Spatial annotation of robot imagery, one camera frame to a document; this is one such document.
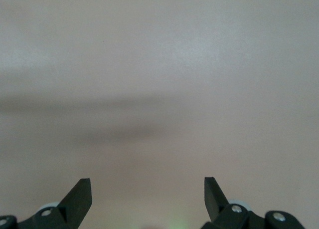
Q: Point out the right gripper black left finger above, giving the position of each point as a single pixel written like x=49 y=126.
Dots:
x=74 y=202

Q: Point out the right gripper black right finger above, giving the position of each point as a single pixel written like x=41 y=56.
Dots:
x=214 y=202

